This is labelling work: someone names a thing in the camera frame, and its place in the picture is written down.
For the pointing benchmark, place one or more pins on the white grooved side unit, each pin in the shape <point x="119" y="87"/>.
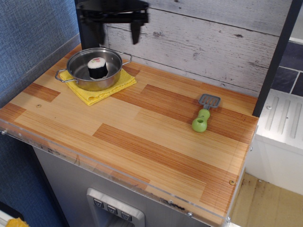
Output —
<point x="276" y="154"/>

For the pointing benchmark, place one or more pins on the yellow folded cloth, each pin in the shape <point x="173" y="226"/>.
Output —
<point x="92" y="97"/>

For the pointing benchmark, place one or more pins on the yellow black object corner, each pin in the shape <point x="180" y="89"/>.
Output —
<point x="9" y="217"/>

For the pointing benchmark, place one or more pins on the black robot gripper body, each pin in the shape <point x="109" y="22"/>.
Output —
<point x="113" y="11"/>

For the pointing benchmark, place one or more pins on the left black frame post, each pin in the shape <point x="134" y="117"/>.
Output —
<point x="86" y="36"/>

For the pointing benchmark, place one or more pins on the right black frame post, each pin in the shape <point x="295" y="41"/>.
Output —
<point x="278" y="54"/>

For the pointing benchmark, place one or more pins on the stainless steel pot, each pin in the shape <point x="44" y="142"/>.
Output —
<point x="77" y="69"/>

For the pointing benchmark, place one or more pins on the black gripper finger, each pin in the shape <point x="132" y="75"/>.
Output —
<point x="98" y="32"/>
<point x="135" y="29"/>

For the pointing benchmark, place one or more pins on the black frame post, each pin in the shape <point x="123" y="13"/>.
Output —
<point x="278" y="54"/>
<point x="86" y="36"/>

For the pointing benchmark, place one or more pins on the clear acrylic edge guard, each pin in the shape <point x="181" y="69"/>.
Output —
<point x="214" y="157"/>

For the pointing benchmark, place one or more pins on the green handled grey toy spatula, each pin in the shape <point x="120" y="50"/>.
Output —
<point x="199" y="124"/>

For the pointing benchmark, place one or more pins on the plush sushi roll toy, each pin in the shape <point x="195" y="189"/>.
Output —
<point x="97" y="68"/>

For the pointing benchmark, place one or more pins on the silver cabinet with dispenser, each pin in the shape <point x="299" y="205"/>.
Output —
<point x="129" y="194"/>

